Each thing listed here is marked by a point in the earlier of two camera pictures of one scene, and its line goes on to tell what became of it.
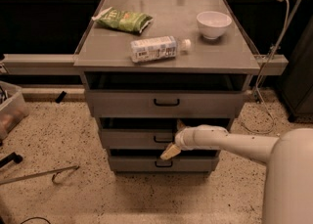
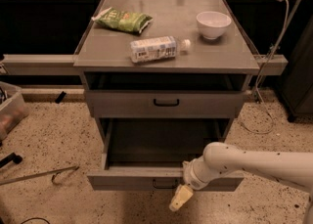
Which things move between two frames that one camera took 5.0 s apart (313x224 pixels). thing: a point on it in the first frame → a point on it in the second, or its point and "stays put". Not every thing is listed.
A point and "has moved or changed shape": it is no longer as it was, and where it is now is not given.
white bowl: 212,23 stays put
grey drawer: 151,133 has moved or changed shape
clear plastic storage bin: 14,109 stays put
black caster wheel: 11,157 stays put
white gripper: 182,139 → 192,177
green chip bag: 123,21 stays put
